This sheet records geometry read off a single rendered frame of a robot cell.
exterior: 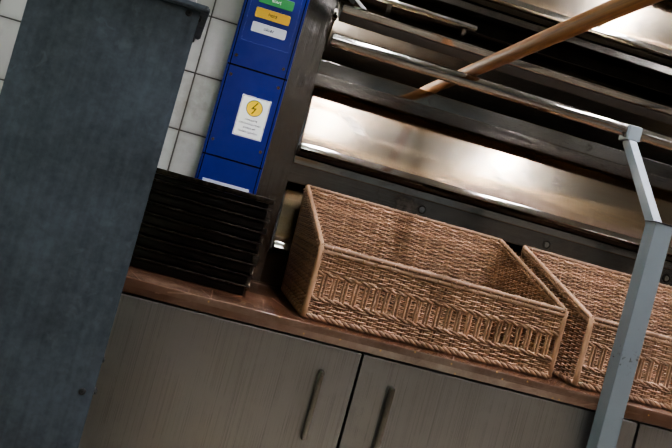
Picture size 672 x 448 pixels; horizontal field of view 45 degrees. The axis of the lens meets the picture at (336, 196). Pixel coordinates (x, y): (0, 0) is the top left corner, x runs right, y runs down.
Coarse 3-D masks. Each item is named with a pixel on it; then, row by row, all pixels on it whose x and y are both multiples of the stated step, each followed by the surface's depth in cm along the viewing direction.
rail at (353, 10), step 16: (368, 16) 201; (384, 16) 201; (416, 32) 203; (432, 32) 203; (464, 48) 205; (480, 48) 205; (512, 64) 207; (528, 64) 207; (560, 80) 209; (576, 80) 209; (624, 96) 211; (640, 96) 212
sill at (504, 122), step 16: (320, 64) 213; (336, 64) 213; (352, 80) 214; (368, 80) 214; (384, 80) 215; (400, 96) 216; (416, 96) 216; (432, 96) 217; (448, 112) 218; (464, 112) 218; (480, 112) 219; (496, 112) 220; (512, 128) 221; (528, 128) 221; (544, 128) 222; (560, 144) 223; (576, 144) 223; (592, 144) 224; (608, 160) 225; (624, 160) 225
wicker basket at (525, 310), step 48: (336, 192) 210; (336, 240) 207; (384, 240) 209; (432, 240) 213; (480, 240) 216; (288, 288) 190; (336, 288) 163; (384, 288) 165; (432, 288) 167; (480, 288) 168; (528, 288) 192; (384, 336) 165; (432, 336) 167; (480, 336) 210; (528, 336) 171
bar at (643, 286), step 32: (416, 64) 178; (512, 96) 181; (608, 128) 185; (640, 128) 185; (640, 160) 180; (640, 192) 174; (640, 256) 165; (640, 288) 162; (640, 320) 162; (640, 352) 162; (608, 384) 163; (608, 416) 162
